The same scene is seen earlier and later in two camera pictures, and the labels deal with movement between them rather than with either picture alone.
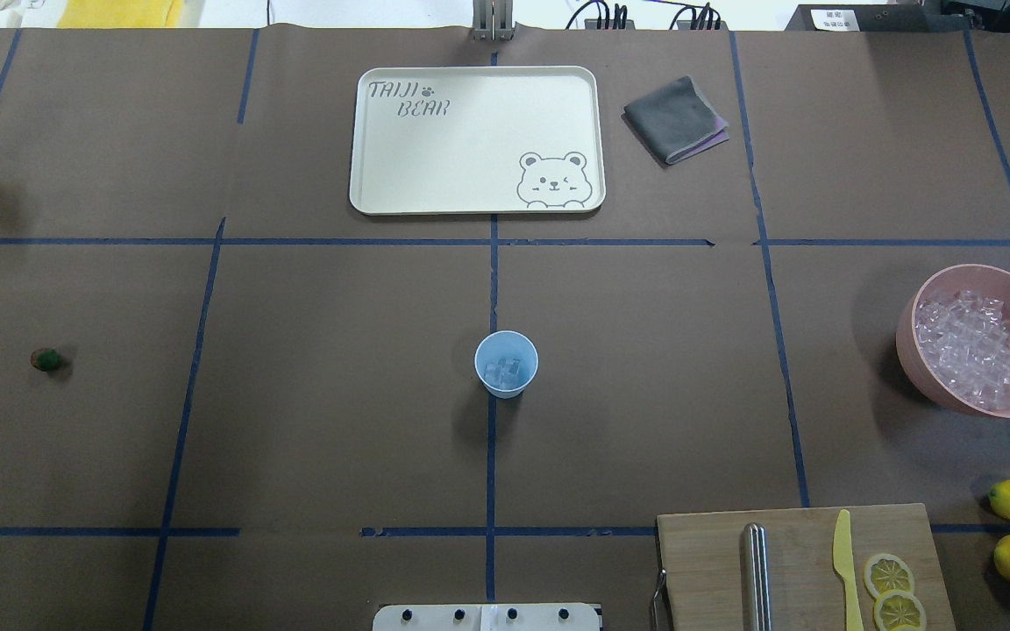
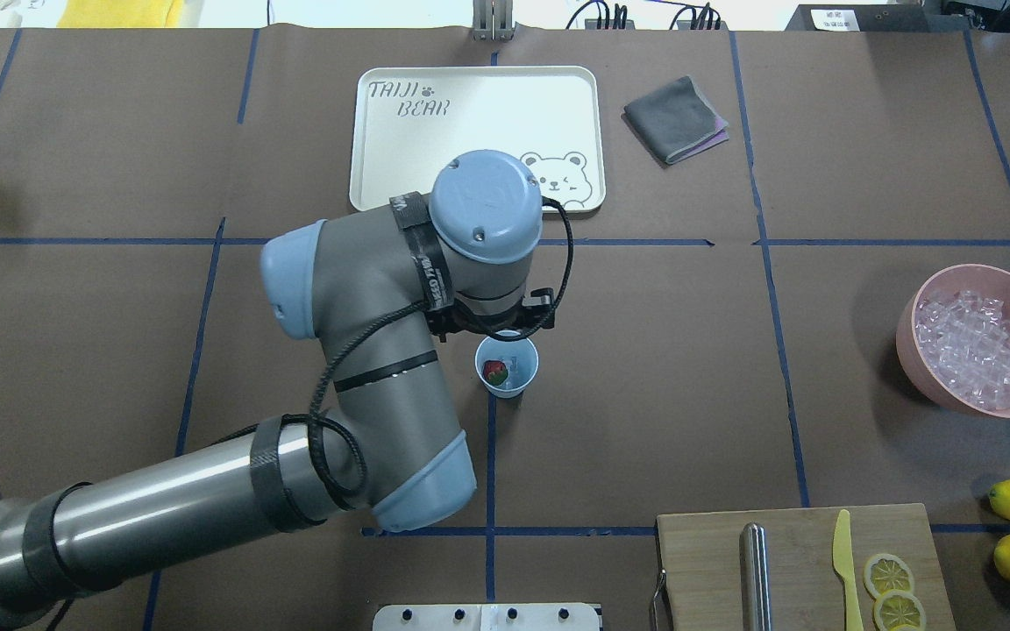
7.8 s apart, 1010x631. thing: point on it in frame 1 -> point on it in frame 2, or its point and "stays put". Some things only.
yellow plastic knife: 842,559 stays put
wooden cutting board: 700,566 stays put
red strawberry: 45,359 -> 494,372
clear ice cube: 512,375 stays put
